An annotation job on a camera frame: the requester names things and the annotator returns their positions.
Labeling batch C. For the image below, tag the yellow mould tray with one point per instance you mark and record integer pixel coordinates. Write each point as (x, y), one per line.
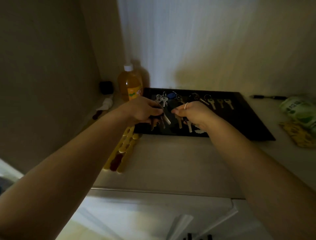
(123, 150)

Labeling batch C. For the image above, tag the black tray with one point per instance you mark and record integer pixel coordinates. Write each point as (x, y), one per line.
(237, 118)

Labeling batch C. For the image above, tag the yellow patterned packet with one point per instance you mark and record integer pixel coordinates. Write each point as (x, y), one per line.
(300, 134)

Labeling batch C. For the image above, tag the person's left hand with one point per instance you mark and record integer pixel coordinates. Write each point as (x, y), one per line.
(138, 108)

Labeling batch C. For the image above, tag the white cabinet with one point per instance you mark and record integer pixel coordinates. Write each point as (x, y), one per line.
(138, 212)

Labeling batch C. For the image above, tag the small brass key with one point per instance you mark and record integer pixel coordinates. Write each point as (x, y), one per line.
(221, 102)

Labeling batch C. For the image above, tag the person's left forearm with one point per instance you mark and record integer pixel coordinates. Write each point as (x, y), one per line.
(61, 178)

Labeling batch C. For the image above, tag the brass and silver key bunch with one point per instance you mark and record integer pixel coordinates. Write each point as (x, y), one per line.
(179, 121)

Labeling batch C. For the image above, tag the bunch of keys with black fob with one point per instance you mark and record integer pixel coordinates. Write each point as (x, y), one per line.
(165, 119)

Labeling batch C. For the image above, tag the green snack packet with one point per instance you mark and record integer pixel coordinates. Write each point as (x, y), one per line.
(300, 112)

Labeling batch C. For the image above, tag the person's right hand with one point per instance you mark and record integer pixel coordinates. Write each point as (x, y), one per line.
(197, 115)

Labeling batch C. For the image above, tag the person's left fingers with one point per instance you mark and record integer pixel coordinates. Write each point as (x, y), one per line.
(154, 110)

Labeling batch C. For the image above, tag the white tube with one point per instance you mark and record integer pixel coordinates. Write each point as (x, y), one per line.
(105, 104)

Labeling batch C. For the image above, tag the small black box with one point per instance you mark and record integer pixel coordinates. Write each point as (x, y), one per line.
(106, 87)

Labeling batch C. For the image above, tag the pale brass key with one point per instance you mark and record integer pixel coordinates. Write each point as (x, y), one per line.
(229, 103)

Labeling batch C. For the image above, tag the person's right forearm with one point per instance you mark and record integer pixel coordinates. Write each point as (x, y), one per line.
(266, 183)

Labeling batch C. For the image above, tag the orange drink bottle white cap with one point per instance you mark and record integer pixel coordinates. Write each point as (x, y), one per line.
(129, 84)

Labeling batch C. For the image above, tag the black pen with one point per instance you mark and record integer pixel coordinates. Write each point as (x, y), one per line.
(267, 97)

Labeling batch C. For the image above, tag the blue key fob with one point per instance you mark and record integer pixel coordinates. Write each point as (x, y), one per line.
(171, 95)

